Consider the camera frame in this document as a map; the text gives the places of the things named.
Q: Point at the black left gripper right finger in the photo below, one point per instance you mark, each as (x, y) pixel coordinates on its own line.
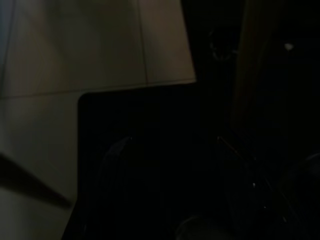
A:
(240, 190)

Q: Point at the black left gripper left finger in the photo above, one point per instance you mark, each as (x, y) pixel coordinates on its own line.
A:
(113, 175)

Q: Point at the wooden furniture leg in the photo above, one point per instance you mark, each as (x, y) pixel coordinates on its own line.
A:
(250, 75)

